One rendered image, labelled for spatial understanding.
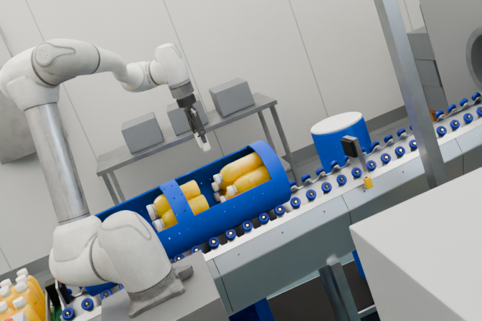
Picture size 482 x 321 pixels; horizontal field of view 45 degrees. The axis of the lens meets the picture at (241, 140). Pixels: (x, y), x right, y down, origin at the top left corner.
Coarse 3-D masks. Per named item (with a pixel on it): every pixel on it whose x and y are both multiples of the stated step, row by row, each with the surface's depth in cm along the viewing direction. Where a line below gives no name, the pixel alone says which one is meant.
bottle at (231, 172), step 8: (240, 160) 237; (248, 160) 236; (256, 160) 237; (224, 168) 235; (232, 168) 234; (240, 168) 235; (248, 168) 236; (256, 168) 238; (224, 176) 234; (232, 176) 234
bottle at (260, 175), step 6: (258, 168) 235; (264, 168) 235; (246, 174) 234; (252, 174) 233; (258, 174) 233; (264, 174) 233; (240, 180) 232; (246, 180) 232; (252, 180) 232; (258, 180) 233; (264, 180) 234; (234, 186) 232; (240, 186) 231; (246, 186) 231; (252, 186) 232; (240, 192) 232
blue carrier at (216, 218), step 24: (264, 144) 237; (216, 168) 247; (168, 192) 224; (264, 192) 229; (288, 192) 234; (96, 216) 229; (144, 216) 243; (192, 216) 221; (216, 216) 224; (240, 216) 229; (168, 240) 219; (192, 240) 224; (96, 288) 215
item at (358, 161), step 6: (348, 138) 253; (354, 138) 250; (342, 144) 257; (348, 144) 251; (354, 144) 249; (348, 150) 254; (354, 150) 250; (360, 150) 251; (354, 156) 251; (360, 156) 251; (354, 162) 257; (360, 162) 251; (360, 168) 254; (366, 168) 253
